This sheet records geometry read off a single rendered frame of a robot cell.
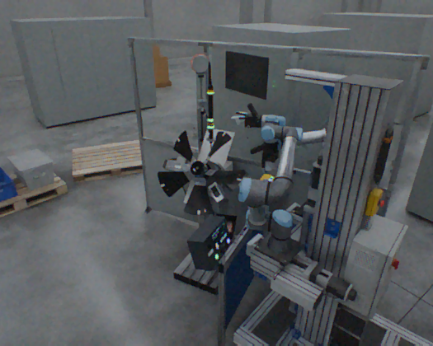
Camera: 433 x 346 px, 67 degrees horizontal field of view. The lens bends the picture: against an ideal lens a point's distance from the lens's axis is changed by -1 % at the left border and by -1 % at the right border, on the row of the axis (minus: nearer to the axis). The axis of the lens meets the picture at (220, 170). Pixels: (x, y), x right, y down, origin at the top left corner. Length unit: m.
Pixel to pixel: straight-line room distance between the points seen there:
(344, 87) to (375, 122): 0.22
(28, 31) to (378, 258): 6.80
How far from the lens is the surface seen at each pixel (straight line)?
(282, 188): 1.55
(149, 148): 3.79
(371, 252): 1.91
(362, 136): 1.71
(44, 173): 4.91
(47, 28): 7.44
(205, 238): 1.76
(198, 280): 3.18
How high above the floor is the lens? 2.36
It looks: 27 degrees down
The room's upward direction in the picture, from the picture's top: straight up
